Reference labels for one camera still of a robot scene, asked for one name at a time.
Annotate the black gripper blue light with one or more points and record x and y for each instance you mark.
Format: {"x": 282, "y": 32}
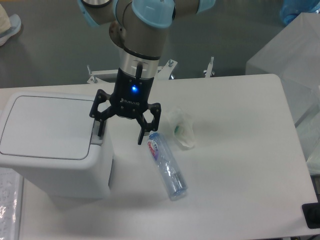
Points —
{"x": 131, "y": 97}

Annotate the grey trash can push button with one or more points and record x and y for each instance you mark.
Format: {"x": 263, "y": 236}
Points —
{"x": 96, "y": 138}

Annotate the white trash can body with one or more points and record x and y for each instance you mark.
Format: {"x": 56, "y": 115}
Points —
{"x": 86, "y": 178}

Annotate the white trash can lid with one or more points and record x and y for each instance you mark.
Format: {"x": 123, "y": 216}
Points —
{"x": 47, "y": 127}

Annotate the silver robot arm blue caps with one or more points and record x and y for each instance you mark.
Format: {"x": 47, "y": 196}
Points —
{"x": 141, "y": 27}

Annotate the crumpled white plastic wrapper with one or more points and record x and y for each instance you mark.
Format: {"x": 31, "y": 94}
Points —
{"x": 180, "y": 125}

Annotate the silver levelling bolt right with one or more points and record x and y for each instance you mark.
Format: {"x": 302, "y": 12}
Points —
{"x": 208, "y": 73}

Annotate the clear plastic water bottle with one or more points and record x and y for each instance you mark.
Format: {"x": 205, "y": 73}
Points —
{"x": 168, "y": 167}

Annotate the paper sheet in sleeve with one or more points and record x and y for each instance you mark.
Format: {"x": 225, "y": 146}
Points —
{"x": 11, "y": 192}

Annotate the light blue sneaker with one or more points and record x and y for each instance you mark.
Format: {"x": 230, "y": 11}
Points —
{"x": 9, "y": 26}

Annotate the translucent plastic storage box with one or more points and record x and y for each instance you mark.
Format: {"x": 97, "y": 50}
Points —
{"x": 294, "y": 56}

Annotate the black device at table edge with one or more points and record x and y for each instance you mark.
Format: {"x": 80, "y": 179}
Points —
{"x": 311, "y": 213}

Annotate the white pedestal base bracket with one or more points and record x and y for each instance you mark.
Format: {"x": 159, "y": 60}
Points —
{"x": 165, "y": 72}

